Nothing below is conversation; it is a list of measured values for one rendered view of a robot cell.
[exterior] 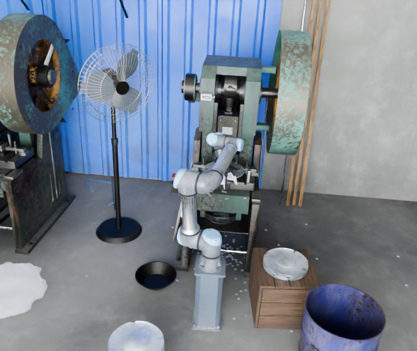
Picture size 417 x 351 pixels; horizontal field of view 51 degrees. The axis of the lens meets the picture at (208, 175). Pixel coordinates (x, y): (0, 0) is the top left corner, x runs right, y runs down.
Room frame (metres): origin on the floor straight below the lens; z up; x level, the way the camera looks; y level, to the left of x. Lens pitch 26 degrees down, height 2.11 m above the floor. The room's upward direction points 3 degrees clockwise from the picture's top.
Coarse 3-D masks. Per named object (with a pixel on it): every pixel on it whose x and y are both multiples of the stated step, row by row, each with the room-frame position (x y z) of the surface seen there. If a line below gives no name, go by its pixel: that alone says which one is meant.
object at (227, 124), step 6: (222, 114) 2.87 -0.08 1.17; (228, 114) 2.88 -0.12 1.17; (234, 114) 2.88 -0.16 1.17; (222, 120) 2.84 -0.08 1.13; (228, 120) 2.84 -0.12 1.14; (234, 120) 2.84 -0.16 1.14; (222, 126) 2.84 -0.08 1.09; (228, 126) 2.84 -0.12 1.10; (234, 126) 2.84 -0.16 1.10; (222, 132) 2.84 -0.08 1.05; (228, 132) 2.84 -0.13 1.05; (234, 132) 2.83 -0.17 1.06
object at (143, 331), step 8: (120, 328) 1.74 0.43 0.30; (128, 328) 1.74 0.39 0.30; (136, 328) 1.74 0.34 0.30; (144, 328) 1.75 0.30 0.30; (152, 328) 1.75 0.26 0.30; (112, 336) 1.68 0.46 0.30; (120, 336) 1.68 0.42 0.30; (128, 336) 1.68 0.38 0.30; (136, 336) 1.68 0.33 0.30; (144, 336) 1.68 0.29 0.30; (152, 336) 1.69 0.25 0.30; (112, 344) 1.63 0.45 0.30; (120, 344) 1.63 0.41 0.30; (128, 344) 1.63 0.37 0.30; (136, 344) 1.63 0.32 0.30; (144, 344) 1.63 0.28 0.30; (152, 344) 1.64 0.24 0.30; (160, 344) 1.64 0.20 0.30
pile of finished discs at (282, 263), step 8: (280, 248) 2.43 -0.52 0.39; (264, 256) 2.33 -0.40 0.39; (272, 256) 2.34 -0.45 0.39; (280, 256) 2.34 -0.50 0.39; (288, 256) 2.34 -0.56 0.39; (296, 256) 2.35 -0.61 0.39; (304, 256) 2.35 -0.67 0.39; (264, 264) 2.28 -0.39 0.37; (272, 264) 2.26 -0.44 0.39; (280, 264) 2.25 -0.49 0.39; (288, 264) 2.26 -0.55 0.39; (296, 264) 2.27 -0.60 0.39; (304, 264) 2.28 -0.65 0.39; (272, 272) 2.19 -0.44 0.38; (280, 272) 2.18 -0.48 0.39; (288, 272) 2.18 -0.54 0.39; (296, 272) 2.19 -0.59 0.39; (304, 272) 2.20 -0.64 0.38
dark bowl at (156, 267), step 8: (144, 264) 2.59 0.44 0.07; (152, 264) 2.61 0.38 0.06; (160, 264) 2.62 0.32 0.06; (168, 264) 2.61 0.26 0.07; (136, 272) 2.50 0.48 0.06; (144, 272) 2.54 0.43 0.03; (152, 272) 2.57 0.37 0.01; (160, 272) 2.58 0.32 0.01; (168, 272) 2.56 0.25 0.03; (176, 272) 2.51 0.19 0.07; (136, 280) 2.41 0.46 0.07; (144, 280) 2.49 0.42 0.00; (152, 280) 2.50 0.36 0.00; (160, 280) 2.50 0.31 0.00; (168, 280) 2.50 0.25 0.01; (152, 288) 2.35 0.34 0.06; (160, 288) 2.37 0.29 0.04
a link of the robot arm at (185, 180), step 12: (180, 180) 2.07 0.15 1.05; (192, 180) 2.05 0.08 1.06; (180, 192) 2.08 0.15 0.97; (192, 192) 2.07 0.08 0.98; (192, 204) 2.10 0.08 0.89; (192, 216) 2.11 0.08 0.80; (180, 228) 2.16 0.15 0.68; (192, 228) 2.13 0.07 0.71; (180, 240) 2.14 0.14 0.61; (192, 240) 2.12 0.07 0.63
